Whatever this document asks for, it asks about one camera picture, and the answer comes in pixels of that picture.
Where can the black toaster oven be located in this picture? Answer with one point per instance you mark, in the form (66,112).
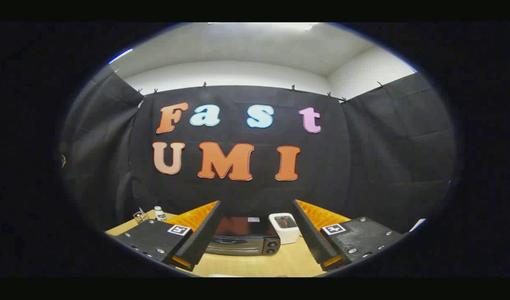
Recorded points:
(246,228)

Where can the white bottle with green label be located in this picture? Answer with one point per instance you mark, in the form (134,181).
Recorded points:
(160,214)

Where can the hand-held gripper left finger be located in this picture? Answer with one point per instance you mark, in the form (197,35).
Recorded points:
(202,237)

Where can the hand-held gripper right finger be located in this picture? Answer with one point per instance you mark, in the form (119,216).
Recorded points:
(311,237)

